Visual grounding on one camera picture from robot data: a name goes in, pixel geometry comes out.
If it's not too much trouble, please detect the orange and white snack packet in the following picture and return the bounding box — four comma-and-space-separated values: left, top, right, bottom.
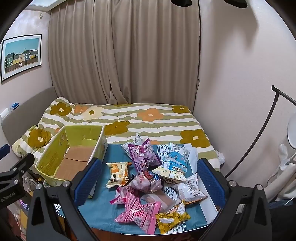
106, 162, 133, 189

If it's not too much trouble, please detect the pink and white snack packet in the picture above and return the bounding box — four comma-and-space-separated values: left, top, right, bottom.
110, 185, 130, 205

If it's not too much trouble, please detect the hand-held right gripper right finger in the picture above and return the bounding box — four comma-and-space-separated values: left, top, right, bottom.
196, 158, 273, 241

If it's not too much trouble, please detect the cream blue-print snack packet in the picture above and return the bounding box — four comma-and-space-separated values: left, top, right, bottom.
152, 162, 188, 181

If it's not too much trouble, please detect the grey padded headboard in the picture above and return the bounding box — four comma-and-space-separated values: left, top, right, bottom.
1, 87, 58, 149

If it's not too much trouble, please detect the pink striped snack packet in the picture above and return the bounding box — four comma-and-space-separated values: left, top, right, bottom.
115, 192, 162, 234

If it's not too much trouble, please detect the blue patterned table mat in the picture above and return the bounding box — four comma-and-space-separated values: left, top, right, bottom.
57, 142, 219, 234

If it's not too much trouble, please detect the green-lined cardboard box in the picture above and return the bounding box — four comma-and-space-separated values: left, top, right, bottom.
35, 125, 107, 200

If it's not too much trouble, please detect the white and grey snack packet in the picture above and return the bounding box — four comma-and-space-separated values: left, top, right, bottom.
121, 133, 148, 158

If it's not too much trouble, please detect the white standing appliance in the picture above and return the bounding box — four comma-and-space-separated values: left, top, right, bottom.
264, 116, 296, 202

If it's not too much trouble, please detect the gold yellow snack packet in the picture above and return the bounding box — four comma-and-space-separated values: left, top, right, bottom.
155, 200, 191, 234

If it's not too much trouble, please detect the floral striped blanket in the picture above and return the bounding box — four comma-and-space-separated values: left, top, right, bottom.
11, 97, 220, 172

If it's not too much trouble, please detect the purple snack packet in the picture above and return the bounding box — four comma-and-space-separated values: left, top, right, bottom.
128, 138, 162, 173

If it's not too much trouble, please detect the white orange-edged snack packet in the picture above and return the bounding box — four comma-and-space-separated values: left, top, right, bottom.
178, 174, 207, 205

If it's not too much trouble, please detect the black lamp stand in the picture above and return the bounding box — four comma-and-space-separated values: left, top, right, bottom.
225, 85, 296, 179

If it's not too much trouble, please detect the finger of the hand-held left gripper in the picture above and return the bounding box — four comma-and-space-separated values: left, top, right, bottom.
0, 152, 35, 186
0, 144, 11, 161

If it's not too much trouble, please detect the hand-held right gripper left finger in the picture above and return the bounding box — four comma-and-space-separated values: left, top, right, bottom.
26, 158, 103, 241

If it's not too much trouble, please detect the beige curtain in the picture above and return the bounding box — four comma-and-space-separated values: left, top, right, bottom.
47, 0, 201, 110

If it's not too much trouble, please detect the framed wall poster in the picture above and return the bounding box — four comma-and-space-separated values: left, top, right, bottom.
0, 34, 43, 83

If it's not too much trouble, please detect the light blue snack packet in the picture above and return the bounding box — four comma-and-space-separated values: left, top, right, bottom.
162, 142, 192, 172

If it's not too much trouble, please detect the white cloth bundle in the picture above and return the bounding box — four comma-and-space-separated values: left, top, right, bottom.
215, 151, 226, 165

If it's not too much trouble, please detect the translucent pale pink snack packet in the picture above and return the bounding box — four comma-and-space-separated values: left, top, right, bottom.
141, 193, 176, 212

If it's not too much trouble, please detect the mauve cartoon snack packet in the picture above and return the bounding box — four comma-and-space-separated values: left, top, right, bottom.
127, 170, 162, 194

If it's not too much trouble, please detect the ceiling light panel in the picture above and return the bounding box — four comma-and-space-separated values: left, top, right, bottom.
30, 0, 64, 11

